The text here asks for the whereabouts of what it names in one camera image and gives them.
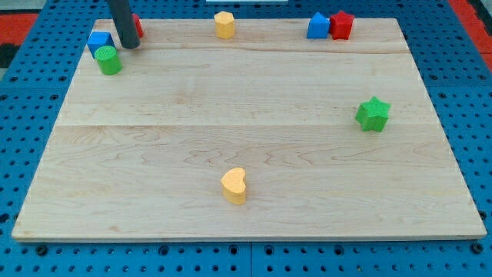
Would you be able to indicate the blue cube block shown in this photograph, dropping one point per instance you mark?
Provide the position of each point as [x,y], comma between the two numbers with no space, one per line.
[97,40]

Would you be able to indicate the light wooden board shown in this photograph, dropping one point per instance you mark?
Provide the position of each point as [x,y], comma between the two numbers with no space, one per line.
[139,156]

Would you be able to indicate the yellow heart block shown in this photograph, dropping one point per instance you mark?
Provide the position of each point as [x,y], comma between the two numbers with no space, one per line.
[233,186]

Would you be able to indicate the yellow hexagon block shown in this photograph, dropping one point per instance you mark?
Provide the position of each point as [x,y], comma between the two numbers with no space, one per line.
[224,25]

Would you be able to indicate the green star block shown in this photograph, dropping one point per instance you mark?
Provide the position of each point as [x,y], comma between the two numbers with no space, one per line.
[373,115]

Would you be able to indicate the blue house-shaped block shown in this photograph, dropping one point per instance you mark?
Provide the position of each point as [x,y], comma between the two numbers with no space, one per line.
[318,26]

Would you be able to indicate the red star block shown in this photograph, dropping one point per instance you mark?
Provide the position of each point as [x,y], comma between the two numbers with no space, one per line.
[341,25]

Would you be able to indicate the red block behind rod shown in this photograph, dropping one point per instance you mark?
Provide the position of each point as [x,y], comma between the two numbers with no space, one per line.
[138,26]

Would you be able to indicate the green cylinder block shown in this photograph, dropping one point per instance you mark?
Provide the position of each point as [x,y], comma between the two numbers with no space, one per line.
[108,60]

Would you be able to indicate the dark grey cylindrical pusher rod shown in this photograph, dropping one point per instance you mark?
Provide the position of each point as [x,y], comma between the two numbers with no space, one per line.
[124,22]

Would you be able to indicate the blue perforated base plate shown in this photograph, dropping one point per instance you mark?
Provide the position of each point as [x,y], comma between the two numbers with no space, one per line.
[451,63]

